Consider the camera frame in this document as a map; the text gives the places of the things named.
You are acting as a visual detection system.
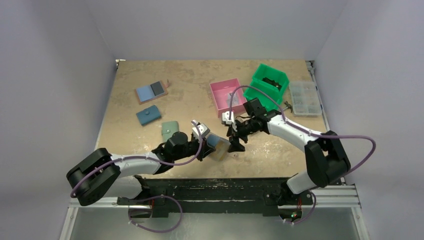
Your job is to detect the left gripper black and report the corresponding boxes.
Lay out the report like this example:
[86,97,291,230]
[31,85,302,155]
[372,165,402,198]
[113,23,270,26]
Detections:
[173,135,215,162]

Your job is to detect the beige card holder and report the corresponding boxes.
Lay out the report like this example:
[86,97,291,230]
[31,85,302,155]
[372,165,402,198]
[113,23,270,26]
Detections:
[206,133,230,162]

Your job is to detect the tan card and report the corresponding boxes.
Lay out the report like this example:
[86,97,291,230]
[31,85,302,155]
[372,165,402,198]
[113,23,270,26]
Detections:
[210,140,230,161]

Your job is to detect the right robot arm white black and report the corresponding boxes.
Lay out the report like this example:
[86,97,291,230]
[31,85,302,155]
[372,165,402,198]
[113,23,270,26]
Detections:
[221,98,351,206]

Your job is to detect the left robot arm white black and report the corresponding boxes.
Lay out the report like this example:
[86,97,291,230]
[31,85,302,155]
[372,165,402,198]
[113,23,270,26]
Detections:
[66,131,216,206]

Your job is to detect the cards in pink box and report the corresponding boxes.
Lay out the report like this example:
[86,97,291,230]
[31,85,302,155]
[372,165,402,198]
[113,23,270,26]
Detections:
[226,92,239,107]

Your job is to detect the green card holder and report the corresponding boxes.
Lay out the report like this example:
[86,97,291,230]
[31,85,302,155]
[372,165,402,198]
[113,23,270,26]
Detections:
[161,120,180,142]

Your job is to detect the blue card holder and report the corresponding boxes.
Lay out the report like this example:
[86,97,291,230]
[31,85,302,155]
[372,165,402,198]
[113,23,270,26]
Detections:
[135,105,162,126]

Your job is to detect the open brown card holder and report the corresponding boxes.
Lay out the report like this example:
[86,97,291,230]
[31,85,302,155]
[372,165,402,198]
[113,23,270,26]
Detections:
[134,79,170,105]

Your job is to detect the front green bin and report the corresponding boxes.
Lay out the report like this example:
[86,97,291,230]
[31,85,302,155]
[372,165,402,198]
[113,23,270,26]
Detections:
[243,80,287,111]

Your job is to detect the green bin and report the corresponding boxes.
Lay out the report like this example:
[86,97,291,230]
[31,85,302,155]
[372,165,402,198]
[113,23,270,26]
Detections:
[243,80,287,111]
[252,63,290,97]

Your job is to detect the pink box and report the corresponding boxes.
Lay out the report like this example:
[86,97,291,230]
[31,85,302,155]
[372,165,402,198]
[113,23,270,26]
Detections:
[210,78,247,119]

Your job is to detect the hammer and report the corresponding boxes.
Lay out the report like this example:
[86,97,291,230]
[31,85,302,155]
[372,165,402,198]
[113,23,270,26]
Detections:
[282,101,293,113]

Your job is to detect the black object in bin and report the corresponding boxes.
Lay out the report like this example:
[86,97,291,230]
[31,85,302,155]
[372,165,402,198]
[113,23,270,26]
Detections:
[262,77,282,91]

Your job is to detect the rear green bin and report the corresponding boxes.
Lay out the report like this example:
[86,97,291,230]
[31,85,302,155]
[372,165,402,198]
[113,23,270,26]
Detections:
[252,63,290,97]

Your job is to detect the clear screw organizer box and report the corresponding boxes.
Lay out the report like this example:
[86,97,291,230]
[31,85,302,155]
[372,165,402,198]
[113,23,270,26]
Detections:
[289,81,322,117]

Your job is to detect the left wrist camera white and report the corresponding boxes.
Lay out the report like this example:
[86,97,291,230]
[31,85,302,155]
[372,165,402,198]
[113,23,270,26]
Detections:
[191,120,211,140]

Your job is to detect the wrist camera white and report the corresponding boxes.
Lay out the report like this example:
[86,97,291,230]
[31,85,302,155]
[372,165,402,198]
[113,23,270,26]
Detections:
[221,110,236,127]
[191,120,211,140]

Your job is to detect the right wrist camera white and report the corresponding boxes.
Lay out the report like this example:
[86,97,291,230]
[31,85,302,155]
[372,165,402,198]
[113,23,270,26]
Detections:
[221,110,236,127]

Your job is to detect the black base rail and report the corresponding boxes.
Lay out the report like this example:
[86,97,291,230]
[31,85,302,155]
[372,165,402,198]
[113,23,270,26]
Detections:
[117,177,313,218]

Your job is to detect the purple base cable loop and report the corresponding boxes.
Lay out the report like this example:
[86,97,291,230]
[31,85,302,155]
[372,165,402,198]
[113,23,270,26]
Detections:
[127,194,184,233]

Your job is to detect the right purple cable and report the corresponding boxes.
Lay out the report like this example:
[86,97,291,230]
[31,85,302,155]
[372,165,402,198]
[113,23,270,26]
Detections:
[228,85,377,226]

